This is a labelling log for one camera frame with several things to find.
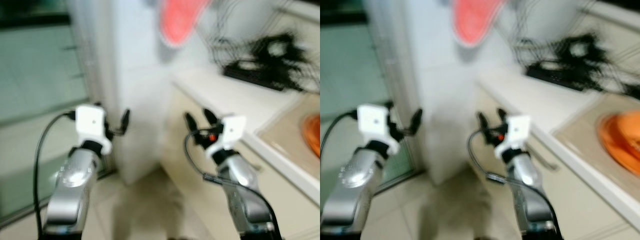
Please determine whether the orange plastic bowl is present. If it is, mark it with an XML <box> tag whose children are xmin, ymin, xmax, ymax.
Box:
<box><xmin>597</xmin><ymin>111</ymin><xmax>640</xmax><ymax>163</ymax></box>
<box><xmin>300</xmin><ymin>113</ymin><xmax>321</xmax><ymax>158</ymax></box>

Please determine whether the cream kitchen base cabinet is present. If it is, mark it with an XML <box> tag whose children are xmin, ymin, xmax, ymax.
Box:
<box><xmin>162</xmin><ymin>85</ymin><xmax>321</xmax><ymax>240</ymax></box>
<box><xmin>470</xmin><ymin>85</ymin><xmax>640</xmax><ymax>240</ymax></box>

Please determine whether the white fridge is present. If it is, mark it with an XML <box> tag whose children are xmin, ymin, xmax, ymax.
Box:
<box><xmin>362</xmin><ymin>0</ymin><xmax>511</xmax><ymax>183</ymax></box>
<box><xmin>67</xmin><ymin>0</ymin><xmax>221</xmax><ymax>183</ymax></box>

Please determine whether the glass sliding door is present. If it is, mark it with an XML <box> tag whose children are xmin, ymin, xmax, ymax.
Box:
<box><xmin>0</xmin><ymin>15</ymin><xmax>118</xmax><ymax>221</ymax></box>
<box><xmin>320</xmin><ymin>15</ymin><xmax>416</xmax><ymax>191</ymax></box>

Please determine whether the red cutting board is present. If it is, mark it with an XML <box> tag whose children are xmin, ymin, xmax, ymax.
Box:
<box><xmin>452</xmin><ymin>0</ymin><xmax>506</xmax><ymax>48</ymax></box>
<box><xmin>159</xmin><ymin>0</ymin><xmax>211</xmax><ymax>48</ymax></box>

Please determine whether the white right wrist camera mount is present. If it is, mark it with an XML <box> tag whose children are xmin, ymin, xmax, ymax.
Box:
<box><xmin>494</xmin><ymin>115</ymin><xmax>532</xmax><ymax>161</ymax></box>
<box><xmin>205</xmin><ymin>115</ymin><xmax>247</xmax><ymax>160</ymax></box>

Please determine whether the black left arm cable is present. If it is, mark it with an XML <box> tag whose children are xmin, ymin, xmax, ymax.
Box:
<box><xmin>320</xmin><ymin>111</ymin><xmax>359</xmax><ymax>156</ymax></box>
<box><xmin>33</xmin><ymin>112</ymin><xmax>77</xmax><ymax>240</ymax></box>

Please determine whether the black wire dish rack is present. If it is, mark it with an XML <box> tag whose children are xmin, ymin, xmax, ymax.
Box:
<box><xmin>512</xmin><ymin>32</ymin><xmax>640</xmax><ymax>98</ymax></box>
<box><xmin>207</xmin><ymin>30</ymin><xmax>321</xmax><ymax>96</ymax></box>

